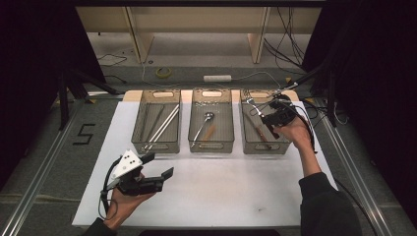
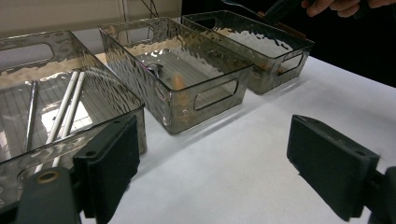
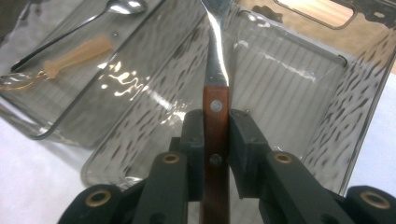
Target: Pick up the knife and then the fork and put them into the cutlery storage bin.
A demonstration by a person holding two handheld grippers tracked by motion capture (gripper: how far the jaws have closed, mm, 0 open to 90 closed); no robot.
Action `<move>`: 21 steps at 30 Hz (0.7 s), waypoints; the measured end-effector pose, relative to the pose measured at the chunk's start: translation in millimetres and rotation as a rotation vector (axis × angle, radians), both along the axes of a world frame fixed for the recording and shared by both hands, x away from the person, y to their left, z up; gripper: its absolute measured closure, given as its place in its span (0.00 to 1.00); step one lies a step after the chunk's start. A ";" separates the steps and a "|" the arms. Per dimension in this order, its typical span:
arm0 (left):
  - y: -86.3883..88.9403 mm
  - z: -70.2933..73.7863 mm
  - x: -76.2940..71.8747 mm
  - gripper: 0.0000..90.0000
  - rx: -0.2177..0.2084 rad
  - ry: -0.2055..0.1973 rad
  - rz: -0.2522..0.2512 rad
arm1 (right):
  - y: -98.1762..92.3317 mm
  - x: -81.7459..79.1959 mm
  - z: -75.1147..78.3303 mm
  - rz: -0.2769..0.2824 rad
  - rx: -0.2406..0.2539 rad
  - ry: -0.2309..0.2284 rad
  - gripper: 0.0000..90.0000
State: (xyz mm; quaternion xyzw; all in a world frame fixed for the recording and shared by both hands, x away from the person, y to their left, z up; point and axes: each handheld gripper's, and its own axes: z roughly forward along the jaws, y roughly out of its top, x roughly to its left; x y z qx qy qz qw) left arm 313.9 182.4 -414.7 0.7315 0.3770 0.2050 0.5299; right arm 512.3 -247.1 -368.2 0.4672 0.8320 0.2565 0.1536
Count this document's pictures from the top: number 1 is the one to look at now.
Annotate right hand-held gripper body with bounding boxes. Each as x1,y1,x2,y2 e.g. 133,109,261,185
265,83,300,130

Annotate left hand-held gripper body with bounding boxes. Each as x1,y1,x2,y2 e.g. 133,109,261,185
109,149,164,197

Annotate brown-handled metal knife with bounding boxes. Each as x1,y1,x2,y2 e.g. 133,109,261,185
245,111,273,150

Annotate clear grey plastic bin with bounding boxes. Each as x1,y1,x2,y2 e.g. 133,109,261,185
131,88,182,155
188,88,235,153
239,88,293,155

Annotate silver metal chopstick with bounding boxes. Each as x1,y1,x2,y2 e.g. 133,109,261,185
147,105,164,142
149,104,166,142

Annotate white chopstick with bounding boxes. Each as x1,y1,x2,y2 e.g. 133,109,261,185
146,103,181,151
143,108,181,154

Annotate person's right hand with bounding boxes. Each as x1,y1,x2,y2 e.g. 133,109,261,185
274,116,317,153

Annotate person's left hand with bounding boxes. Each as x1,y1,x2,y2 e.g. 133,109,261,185
103,192,156,230

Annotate black tripod stand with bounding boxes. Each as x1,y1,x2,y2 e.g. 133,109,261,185
281,58,338,127
57,67,121,131

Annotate white table board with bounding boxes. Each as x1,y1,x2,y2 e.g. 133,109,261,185
72,99,338,229

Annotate white power strip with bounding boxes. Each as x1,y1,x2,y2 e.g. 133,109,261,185
203,74,233,83

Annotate yellow tape roll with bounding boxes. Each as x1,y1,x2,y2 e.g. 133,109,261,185
155,67,172,79

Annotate black curtain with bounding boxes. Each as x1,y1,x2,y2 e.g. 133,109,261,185
0,0,106,191
301,0,417,227

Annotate beige wooden shelf unit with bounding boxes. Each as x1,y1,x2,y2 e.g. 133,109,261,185
75,6,323,65

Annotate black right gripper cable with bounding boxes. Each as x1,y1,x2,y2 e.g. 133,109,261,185
288,97,319,155

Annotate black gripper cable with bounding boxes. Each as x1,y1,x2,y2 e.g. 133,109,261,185
288,97,319,155
97,156,121,221

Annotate tangled floor cables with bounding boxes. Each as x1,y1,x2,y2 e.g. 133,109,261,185
303,97,348,127

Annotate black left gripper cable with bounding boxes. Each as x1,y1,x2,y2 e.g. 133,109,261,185
97,156,121,221

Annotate white power cable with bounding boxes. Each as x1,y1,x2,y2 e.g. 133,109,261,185
141,62,283,90

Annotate black cable bundle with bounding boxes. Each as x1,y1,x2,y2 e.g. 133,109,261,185
264,6,308,72

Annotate thin black floor cable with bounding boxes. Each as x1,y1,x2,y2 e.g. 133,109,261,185
103,74,128,85
96,53,128,68

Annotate aluminium floor rail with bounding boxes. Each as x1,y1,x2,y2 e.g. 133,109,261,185
314,97,394,236
0,97,87,236

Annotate thick black floor cable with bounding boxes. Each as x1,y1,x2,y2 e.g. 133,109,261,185
333,178,379,236

